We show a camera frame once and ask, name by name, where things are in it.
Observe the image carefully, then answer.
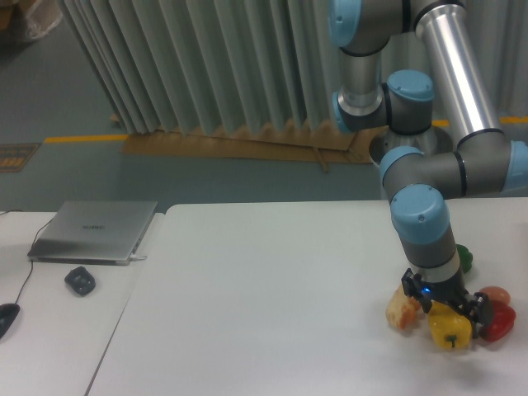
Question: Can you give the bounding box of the silver laptop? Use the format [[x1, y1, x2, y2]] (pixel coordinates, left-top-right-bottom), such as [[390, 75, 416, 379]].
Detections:
[[27, 200, 158, 265]]

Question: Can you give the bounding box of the black mouse cable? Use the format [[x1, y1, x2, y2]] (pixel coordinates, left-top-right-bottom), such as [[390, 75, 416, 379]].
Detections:
[[0, 210, 54, 306]]

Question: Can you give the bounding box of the red bell pepper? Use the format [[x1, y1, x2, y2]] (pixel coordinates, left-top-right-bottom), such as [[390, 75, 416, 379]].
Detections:
[[479, 301, 516, 342]]

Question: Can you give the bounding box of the yellow bell pepper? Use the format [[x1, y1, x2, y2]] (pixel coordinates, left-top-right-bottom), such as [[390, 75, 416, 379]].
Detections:
[[427, 301, 473, 350]]

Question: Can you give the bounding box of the grey pleated curtain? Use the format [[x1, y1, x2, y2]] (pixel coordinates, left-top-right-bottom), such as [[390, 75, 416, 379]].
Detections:
[[57, 0, 528, 137]]

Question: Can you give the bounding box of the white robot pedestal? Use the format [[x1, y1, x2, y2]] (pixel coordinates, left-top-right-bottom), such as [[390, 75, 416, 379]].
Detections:
[[369, 126, 453, 166]]

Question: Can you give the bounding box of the brown cardboard sheet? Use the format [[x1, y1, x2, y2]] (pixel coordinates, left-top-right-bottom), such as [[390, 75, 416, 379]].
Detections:
[[121, 120, 382, 172]]

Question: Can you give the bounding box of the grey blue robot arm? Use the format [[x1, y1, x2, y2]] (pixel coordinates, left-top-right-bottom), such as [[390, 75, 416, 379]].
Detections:
[[328, 1, 527, 332]]

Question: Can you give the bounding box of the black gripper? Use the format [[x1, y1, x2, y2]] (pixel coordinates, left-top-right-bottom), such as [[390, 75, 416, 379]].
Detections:
[[401, 268, 492, 339]]

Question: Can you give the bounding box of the brown egg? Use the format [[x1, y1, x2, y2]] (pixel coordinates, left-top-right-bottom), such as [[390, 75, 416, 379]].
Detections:
[[480, 285, 511, 305]]

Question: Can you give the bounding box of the green bell pepper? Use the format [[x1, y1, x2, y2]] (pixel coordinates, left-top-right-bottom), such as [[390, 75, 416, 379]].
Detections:
[[456, 244, 474, 274]]

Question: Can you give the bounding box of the black computer mouse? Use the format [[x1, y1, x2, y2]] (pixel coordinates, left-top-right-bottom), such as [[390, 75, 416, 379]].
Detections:
[[0, 303, 21, 338]]

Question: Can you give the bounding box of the bread roll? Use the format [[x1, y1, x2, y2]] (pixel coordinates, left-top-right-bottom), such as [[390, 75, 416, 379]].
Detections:
[[385, 285, 421, 330]]

